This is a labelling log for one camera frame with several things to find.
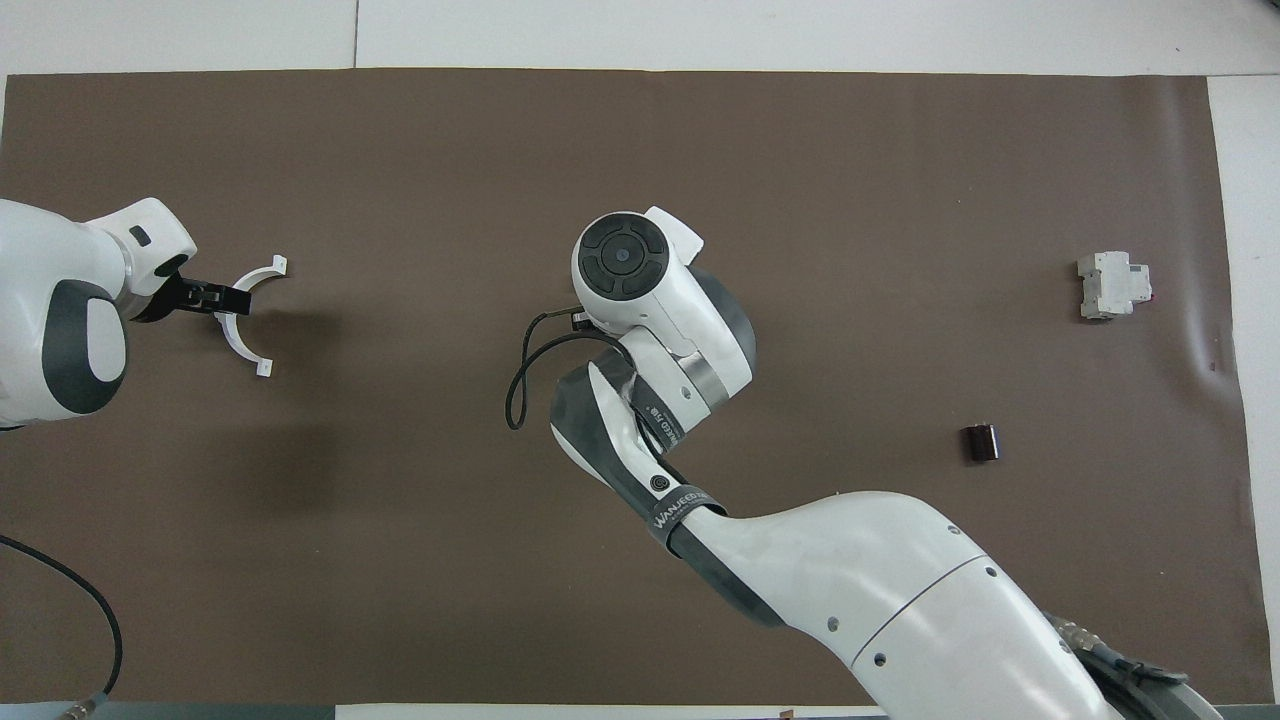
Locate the white half-ring pipe clamp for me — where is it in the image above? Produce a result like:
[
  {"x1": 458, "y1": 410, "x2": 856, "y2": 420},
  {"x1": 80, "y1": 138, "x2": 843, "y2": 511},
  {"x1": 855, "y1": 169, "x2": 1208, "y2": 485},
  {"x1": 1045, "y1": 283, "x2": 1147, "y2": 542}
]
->
[{"x1": 214, "y1": 255, "x2": 290, "y2": 379}]

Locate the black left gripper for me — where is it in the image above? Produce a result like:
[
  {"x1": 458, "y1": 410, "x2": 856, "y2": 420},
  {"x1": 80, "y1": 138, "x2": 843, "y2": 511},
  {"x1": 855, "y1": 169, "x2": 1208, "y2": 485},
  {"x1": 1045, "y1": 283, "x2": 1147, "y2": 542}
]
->
[{"x1": 130, "y1": 255, "x2": 254, "y2": 324}]

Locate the gray circuit breaker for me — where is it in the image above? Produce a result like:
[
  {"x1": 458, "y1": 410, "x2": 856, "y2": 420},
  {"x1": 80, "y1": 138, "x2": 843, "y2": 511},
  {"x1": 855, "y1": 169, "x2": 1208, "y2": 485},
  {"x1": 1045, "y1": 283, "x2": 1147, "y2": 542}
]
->
[{"x1": 1077, "y1": 251, "x2": 1153, "y2": 321}]

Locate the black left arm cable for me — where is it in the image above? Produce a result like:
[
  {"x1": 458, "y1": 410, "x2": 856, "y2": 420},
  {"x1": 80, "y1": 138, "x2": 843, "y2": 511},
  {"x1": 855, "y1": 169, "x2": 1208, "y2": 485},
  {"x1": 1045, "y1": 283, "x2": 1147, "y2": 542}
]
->
[{"x1": 0, "y1": 534, "x2": 124, "y2": 720}]

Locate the brown table mat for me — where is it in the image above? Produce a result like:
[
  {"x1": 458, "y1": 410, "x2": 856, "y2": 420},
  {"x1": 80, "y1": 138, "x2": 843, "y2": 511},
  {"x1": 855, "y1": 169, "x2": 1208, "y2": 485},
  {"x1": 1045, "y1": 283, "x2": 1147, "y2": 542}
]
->
[{"x1": 0, "y1": 68, "x2": 1276, "y2": 707}]

